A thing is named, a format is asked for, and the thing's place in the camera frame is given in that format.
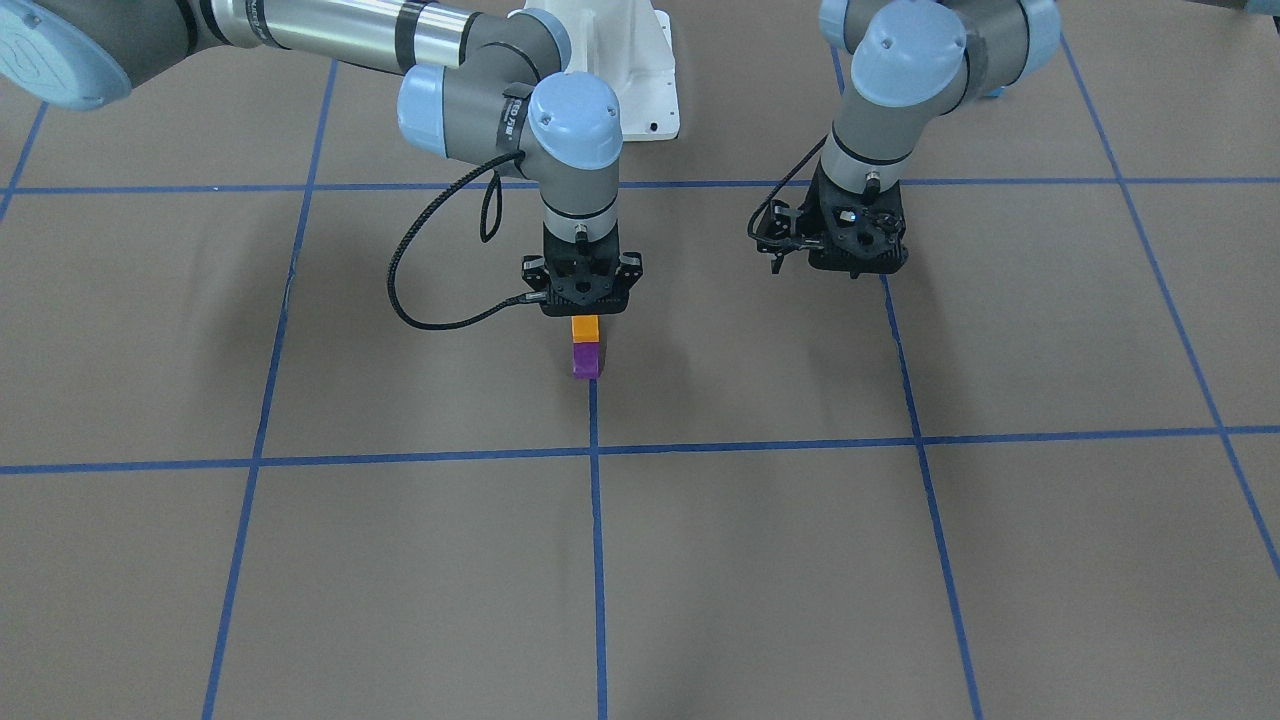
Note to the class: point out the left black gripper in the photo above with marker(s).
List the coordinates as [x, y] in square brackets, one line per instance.
[822, 216]

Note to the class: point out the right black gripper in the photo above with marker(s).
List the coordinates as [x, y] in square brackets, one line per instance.
[533, 269]

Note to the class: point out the orange trapezoid block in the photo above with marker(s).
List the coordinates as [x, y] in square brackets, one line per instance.
[586, 329]

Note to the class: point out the purple trapezoid block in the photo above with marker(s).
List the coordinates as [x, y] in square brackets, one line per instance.
[587, 360]

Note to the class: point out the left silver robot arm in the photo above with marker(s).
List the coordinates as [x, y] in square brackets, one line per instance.
[910, 62]

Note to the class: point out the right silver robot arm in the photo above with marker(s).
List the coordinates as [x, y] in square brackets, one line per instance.
[495, 91]

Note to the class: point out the brown paper table mat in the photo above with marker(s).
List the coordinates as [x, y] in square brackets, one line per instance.
[1031, 476]

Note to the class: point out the white camera mast base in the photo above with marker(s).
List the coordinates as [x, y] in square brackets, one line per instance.
[629, 45]

